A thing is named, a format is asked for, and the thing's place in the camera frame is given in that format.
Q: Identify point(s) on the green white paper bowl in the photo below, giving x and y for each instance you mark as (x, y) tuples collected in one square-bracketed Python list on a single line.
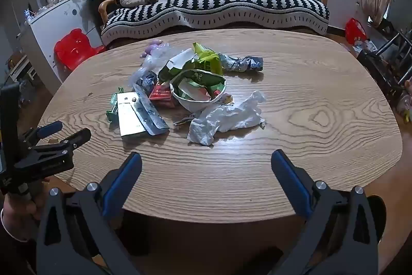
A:
[(198, 89)]

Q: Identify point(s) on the person's left forearm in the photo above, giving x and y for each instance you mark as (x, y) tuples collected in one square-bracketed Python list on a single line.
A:
[(16, 257)]

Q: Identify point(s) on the dark green white packet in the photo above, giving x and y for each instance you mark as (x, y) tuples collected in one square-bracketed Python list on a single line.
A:
[(175, 65)]

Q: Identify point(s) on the black wooden stool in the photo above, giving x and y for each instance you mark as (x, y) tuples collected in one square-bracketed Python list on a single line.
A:
[(383, 68)]

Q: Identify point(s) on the metal folding frame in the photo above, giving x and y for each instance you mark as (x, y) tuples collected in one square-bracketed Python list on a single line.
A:
[(397, 43)]

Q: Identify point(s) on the clear plastic bag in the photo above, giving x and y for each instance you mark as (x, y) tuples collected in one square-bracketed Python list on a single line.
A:
[(154, 60)]

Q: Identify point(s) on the blister pack strip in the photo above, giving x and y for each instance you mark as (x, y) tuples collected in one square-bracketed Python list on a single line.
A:
[(149, 114)]

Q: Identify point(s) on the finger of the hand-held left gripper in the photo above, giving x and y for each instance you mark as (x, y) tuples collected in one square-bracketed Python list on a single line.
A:
[(48, 129), (75, 137)]

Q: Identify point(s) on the black bin with yellow rim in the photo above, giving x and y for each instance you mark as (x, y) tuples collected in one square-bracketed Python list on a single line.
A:
[(377, 217)]

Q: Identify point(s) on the red packet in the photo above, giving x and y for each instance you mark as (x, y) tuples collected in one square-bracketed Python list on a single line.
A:
[(161, 93)]

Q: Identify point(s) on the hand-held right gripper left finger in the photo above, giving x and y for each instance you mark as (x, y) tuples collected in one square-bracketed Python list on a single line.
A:
[(124, 184)]

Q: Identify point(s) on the red plastic bag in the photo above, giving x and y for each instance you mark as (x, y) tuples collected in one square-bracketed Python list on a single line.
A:
[(355, 30)]

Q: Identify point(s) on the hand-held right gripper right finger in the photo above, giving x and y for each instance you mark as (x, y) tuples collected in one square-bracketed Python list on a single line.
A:
[(289, 184)]

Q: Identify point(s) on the small green wrapper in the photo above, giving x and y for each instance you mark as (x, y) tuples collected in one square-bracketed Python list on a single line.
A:
[(113, 104)]

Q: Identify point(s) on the white crumpled plastic bag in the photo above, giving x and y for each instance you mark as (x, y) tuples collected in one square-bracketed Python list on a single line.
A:
[(225, 120)]

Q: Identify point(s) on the white cabinet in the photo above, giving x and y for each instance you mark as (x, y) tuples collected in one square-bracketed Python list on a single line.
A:
[(61, 23)]

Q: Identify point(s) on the red plastic stool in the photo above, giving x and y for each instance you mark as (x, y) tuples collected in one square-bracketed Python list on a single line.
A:
[(75, 48)]

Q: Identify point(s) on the white wooden rack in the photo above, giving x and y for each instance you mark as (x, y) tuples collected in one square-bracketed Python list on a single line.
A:
[(19, 68)]

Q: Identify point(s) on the purple toy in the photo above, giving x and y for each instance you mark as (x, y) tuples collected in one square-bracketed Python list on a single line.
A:
[(151, 48)]

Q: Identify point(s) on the person's left hand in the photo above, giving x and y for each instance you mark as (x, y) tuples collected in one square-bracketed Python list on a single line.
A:
[(19, 212)]

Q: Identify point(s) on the pile of toys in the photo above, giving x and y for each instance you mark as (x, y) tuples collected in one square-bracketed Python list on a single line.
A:
[(404, 104)]

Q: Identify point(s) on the small blue white wrapper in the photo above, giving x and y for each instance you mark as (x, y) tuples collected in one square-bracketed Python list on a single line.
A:
[(148, 81)]

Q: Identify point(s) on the silver foil packet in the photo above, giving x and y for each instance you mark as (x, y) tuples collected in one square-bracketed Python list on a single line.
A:
[(130, 115)]

